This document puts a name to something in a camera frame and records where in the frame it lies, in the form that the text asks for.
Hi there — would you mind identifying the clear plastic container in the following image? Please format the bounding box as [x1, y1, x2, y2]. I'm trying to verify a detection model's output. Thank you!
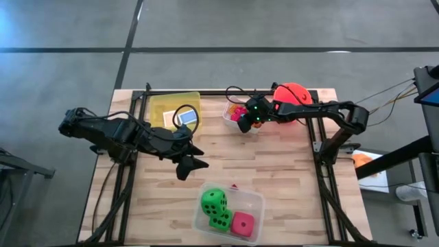
[191, 181, 267, 245]

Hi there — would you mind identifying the yellow translucent plastic bin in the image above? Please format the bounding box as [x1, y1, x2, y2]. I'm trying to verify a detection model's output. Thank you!
[149, 91, 203, 131]

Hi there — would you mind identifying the black aluminium table frame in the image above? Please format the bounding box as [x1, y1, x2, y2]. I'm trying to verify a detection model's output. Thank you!
[80, 82, 374, 246]

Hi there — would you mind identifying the grey metal stand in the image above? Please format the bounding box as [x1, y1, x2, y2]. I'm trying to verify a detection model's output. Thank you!
[0, 146, 56, 247]

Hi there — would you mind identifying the grey cable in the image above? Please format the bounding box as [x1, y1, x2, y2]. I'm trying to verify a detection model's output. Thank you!
[355, 78, 416, 111]

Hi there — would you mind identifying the black cart beam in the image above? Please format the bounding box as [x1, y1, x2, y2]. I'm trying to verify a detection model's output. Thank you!
[355, 134, 434, 180]

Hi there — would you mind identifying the pink stepped toy block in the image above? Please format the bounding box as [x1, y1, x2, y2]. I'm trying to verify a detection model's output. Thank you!
[230, 106, 248, 123]

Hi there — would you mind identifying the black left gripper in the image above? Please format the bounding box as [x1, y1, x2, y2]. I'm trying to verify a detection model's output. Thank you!
[156, 132, 210, 182]

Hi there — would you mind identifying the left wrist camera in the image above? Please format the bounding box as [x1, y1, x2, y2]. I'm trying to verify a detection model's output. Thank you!
[173, 123, 193, 141]

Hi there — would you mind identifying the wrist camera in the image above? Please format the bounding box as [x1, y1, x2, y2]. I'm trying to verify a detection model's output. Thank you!
[246, 95, 272, 110]
[173, 123, 193, 141]

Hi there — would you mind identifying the orange object on paper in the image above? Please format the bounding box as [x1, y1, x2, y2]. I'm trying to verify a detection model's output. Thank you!
[353, 153, 378, 178]

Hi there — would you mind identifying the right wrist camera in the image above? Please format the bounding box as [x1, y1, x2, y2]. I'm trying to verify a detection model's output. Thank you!
[246, 95, 272, 110]

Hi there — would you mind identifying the tablet with blue screen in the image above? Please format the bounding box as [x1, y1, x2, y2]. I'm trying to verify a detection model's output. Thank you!
[413, 87, 439, 108]

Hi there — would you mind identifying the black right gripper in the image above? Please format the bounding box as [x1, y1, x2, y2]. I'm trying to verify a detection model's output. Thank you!
[237, 102, 278, 134]

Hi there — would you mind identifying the white paper sheet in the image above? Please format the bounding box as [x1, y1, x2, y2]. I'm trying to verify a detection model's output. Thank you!
[352, 148, 391, 194]

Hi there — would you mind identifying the orange plastic bucket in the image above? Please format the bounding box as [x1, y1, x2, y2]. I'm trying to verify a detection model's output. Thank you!
[273, 82, 313, 125]

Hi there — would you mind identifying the dark grey equipment cart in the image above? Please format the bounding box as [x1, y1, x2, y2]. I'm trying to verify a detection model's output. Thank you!
[412, 64, 439, 241]

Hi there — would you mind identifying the brown cable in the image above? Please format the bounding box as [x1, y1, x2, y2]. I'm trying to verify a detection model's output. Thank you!
[89, 161, 117, 237]

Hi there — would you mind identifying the red foam die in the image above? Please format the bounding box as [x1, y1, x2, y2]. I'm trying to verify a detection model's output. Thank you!
[230, 211, 256, 238]

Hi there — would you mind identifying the white plastic bin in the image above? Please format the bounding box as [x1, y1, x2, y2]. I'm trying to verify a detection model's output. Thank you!
[222, 95, 263, 135]

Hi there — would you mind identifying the green foam die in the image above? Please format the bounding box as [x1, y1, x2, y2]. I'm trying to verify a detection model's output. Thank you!
[200, 187, 228, 217]
[209, 209, 234, 233]

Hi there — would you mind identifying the blue square card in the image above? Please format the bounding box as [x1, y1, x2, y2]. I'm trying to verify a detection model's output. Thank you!
[178, 109, 199, 126]

